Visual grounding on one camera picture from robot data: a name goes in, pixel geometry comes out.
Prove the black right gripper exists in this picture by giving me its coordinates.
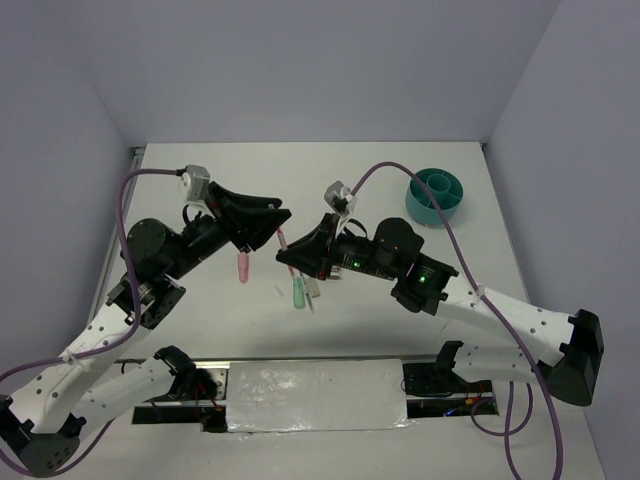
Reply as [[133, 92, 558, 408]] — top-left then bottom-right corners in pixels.
[[276, 212, 398, 280]]

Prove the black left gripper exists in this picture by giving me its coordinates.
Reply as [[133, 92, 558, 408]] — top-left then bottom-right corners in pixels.
[[165, 181, 292, 280]]

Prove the pink pen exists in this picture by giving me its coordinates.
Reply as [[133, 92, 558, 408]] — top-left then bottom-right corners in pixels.
[[276, 227, 296, 278]]

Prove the thin purple pen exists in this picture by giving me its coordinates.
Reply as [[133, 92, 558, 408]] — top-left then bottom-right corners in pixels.
[[299, 272, 315, 314]]

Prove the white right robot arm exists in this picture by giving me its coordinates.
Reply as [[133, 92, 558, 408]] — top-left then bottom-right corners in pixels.
[[276, 214, 604, 407]]

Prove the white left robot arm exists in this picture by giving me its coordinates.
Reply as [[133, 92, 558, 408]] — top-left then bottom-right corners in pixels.
[[1, 182, 291, 478]]

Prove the grey eraser block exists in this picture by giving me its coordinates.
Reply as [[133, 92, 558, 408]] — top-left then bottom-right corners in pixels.
[[306, 278, 321, 298]]

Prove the pink white stapler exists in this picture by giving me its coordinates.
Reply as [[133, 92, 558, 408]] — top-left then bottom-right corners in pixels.
[[329, 267, 342, 280]]

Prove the green glue stick tube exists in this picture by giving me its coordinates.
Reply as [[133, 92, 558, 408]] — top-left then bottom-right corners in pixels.
[[292, 277, 306, 309]]

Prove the pink translucent pen cap tube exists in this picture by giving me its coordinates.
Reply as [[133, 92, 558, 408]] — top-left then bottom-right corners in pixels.
[[237, 252, 250, 284]]

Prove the silver foil cover plate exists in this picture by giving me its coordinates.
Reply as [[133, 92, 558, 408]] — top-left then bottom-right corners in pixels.
[[226, 359, 409, 433]]

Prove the teal round divided container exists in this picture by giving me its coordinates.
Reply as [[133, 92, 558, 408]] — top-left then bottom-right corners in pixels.
[[405, 168, 464, 226]]

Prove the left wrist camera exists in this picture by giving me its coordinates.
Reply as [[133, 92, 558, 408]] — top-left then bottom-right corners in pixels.
[[179, 165, 210, 206]]

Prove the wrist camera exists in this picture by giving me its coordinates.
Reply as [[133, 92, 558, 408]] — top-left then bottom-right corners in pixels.
[[179, 165, 210, 206], [324, 181, 357, 237]]

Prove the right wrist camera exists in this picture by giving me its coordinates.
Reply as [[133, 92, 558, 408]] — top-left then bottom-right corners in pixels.
[[324, 181, 357, 237]]

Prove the aluminium table edge rail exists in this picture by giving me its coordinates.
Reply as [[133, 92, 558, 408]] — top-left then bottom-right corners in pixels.
[[87, 146, 146, 323]]

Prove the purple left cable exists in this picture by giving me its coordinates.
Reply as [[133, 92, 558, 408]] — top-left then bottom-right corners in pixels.
[[0, 168, 186, 476]]

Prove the purple cable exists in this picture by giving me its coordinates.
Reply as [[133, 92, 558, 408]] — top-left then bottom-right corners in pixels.
[[0, 168, 186, 476], [349, 162, 566, 480]]

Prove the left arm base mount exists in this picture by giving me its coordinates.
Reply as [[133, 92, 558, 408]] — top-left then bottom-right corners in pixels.
[[131, 346, 229, 434]]

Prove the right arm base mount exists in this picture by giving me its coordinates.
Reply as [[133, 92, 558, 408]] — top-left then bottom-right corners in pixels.
[[400, 341, 498, 420]]

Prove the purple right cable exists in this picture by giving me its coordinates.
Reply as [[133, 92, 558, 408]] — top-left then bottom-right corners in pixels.
[[349, 162, 566, 480]]

